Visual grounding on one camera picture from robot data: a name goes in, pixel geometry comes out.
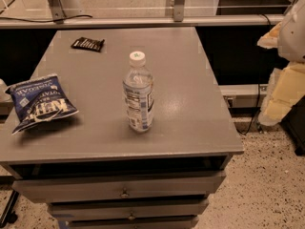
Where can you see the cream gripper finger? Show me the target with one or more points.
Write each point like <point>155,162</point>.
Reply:
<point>270,39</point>
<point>285,88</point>

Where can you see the clear plastic water bottle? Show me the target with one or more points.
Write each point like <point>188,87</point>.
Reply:
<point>139,93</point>

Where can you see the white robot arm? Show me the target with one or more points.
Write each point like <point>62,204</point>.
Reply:
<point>291,39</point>

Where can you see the black rxbar chocolate wrapper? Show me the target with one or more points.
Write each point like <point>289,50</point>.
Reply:
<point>87,44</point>

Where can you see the top cabinet drawer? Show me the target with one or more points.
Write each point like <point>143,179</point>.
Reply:
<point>119,187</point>

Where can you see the cabinet drawer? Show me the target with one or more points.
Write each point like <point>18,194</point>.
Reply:
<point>119,187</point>
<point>185,222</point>
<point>136,209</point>

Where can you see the middle cabinet drawer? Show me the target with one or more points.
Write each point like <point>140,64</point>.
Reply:
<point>136,209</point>

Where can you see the bottom cabinet drawer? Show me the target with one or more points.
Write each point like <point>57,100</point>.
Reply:
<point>185,222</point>

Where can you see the grey drawer cabinet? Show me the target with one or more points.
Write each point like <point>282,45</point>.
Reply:
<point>192,130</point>

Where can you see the blue potato chip bag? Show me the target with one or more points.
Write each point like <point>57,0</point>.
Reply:
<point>41,99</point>

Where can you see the wall power outlet strip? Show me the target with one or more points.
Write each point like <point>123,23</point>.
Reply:
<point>244,96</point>

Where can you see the grey metal frame rail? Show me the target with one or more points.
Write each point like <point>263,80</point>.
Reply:
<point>27,14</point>

